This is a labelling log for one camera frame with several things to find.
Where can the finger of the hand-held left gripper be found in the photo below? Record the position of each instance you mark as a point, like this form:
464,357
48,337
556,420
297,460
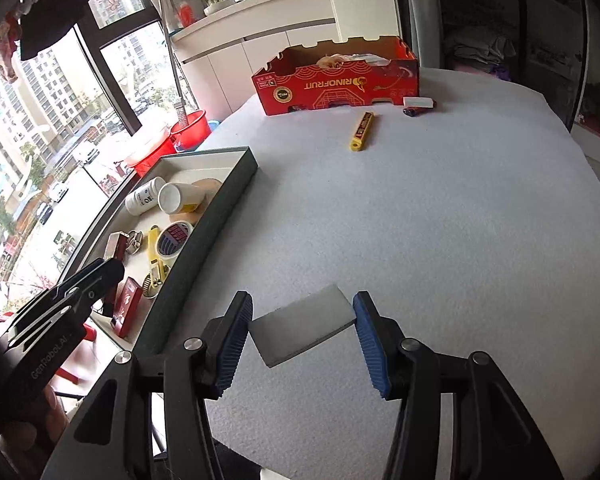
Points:
60,292
100,285

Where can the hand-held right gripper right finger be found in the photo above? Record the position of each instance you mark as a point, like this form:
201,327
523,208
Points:
372,350

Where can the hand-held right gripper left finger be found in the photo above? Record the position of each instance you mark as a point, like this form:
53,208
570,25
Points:
232,347

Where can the red box with gold print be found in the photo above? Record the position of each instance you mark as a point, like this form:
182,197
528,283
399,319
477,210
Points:
127,307

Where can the small dark red box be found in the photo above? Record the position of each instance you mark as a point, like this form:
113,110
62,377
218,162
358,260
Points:
114,246

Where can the long yellow utility knife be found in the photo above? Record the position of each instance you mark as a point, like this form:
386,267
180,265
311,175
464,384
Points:
153,250

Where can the tape roll with blue-red print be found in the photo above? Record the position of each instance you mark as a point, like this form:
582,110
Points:
172,240

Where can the large white plastic jar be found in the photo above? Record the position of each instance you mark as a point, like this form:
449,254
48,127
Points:
142,199

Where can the small white bottle yellow label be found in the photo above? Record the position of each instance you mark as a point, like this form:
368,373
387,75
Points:
172,197

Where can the grey shallow tray box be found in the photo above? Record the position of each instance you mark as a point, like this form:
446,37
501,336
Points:
215,225

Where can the person's left hand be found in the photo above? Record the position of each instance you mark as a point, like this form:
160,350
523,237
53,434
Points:
25,440

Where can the red plastic stool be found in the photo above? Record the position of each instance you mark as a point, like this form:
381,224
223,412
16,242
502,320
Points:
70,377

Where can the red basin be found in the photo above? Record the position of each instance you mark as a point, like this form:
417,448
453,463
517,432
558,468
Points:
152,155

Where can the red bucket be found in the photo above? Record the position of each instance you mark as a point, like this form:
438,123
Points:
192,132

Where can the small yellow utility knife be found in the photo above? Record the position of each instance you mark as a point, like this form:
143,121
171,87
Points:
362,130

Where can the metal mop pole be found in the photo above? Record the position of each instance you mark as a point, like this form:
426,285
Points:
172,60

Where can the white cabinet counter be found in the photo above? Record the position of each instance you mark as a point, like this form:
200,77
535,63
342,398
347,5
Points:
220,70

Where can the white eraser block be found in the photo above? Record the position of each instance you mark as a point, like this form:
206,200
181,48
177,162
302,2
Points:
420,103

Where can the red cardboard fruit box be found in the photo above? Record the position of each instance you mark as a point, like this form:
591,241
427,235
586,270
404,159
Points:
330,87

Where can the dark hanging garment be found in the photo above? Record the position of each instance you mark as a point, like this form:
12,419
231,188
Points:
55,10

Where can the red bottle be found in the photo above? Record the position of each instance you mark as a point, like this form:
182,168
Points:
186,15

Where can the white plant pot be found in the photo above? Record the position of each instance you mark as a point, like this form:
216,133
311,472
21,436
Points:
217,7

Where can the pile of folded clothes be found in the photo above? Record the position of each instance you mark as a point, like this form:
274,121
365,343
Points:
480,47

